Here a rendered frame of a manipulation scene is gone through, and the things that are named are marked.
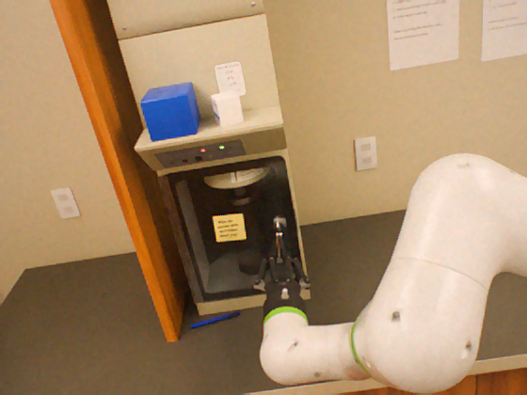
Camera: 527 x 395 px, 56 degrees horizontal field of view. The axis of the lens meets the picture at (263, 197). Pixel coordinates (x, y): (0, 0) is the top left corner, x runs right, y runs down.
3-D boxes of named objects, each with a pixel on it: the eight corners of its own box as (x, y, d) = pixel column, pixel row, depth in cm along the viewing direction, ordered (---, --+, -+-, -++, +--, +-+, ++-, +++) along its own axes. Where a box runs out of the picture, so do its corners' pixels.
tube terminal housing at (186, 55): (205, 264, 164) (139, 23, 128) (303, 249, 162) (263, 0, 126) (199, 315, 142) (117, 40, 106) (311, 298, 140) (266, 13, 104)
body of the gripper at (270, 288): (304, 291, 106) (299, 265, 115) (263, 292, 106) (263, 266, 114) (303, 318, 110) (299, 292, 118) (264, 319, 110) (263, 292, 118)
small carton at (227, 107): (215, 121, 111) (210, 95, 108) (237, 116, 112) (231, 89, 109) (221, 127, 106) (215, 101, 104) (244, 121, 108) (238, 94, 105)
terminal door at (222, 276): (198, 302, 139) (160, 174, 121) (306, 286, 137) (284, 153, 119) (198, 304, 138) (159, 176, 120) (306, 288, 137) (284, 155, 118)
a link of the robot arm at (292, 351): (259, 356, 88) (262, 399, 93) (329, 353, 88) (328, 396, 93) (258, 304, 100) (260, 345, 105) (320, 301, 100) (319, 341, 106)
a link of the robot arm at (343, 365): (344, 301, 68) (353, 387, 65) (428, 297, 68) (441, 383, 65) (320, 324, 102) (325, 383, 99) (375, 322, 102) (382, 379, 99)
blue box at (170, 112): (158, 126, 115) (148, 88, 110) (200, 119, 114) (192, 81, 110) (151, 142, 106) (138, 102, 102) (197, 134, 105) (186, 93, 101)
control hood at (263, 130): (154, 166, 120) (142, 128, 115) (287, 145, 118) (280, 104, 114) (145, 188, 110) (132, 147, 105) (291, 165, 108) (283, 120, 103)
